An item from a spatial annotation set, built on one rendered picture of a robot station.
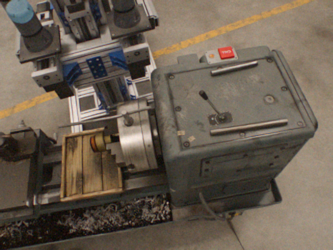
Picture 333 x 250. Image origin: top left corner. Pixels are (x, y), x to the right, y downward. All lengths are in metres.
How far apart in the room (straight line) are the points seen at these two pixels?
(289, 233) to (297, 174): 0.47
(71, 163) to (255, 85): 0.96
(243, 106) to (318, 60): 2.19
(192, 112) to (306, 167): 1.59
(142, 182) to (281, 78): 0.79
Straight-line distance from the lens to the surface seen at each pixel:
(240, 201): 1.66
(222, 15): 3.46
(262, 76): 1.17
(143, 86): 2.46
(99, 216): 1.62
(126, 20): 1.51
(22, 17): 1.49
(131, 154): 1.07
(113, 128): 1.18
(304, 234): 2.31
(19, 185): 1.44
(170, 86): 1.11
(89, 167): 1.42
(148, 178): 1.35
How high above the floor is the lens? 2.13
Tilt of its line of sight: 60 degrees down
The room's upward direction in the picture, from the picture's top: 9 degrees counter-clockwise
